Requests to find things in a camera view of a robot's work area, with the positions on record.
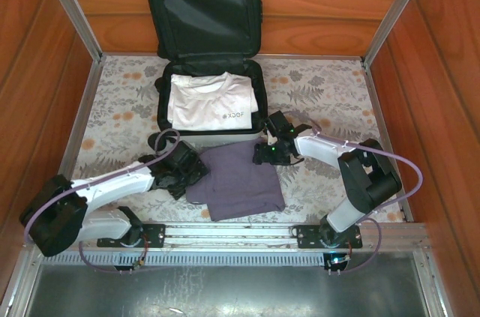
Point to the purple garment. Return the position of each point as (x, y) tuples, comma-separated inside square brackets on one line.
[(240, 182)]

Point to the white XDOF T-shirt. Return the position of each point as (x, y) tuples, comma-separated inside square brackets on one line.
[(210, 103)]

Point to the white hard-shell suitcase black lining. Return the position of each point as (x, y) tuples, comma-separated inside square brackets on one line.
[(210, 9)]

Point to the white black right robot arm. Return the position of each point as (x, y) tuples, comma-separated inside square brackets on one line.
[(322, 148)]

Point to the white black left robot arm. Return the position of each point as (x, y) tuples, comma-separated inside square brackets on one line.
[(120, 182)]

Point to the floral table cloth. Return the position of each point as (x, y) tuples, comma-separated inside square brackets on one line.
[(318, 81)]

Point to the shiny metal sheet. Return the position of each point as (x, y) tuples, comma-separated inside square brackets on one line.
[(225, 294)]

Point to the small circuit board green light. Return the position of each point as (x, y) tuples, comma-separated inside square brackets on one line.
[(339, 260)]

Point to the aluminium mounting rail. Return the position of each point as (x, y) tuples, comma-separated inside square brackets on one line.
[(232, 232)]

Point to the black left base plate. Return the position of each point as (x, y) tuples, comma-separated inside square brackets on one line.
[(150, 234)]

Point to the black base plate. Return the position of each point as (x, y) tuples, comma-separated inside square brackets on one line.
[(307, 236), (150, 234)]

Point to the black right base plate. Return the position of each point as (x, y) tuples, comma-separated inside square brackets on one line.
[(307, 236)]

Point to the aluminium table edge rail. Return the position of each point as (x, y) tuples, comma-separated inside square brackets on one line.
[(77, 137), (376, 107)]

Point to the aluminium frame post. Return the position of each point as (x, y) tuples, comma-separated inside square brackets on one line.
[(398, 9), (71, 9)]

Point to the aluminium lower frame bar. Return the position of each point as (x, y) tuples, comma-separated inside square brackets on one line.
[(431, 283), (20, 283)]

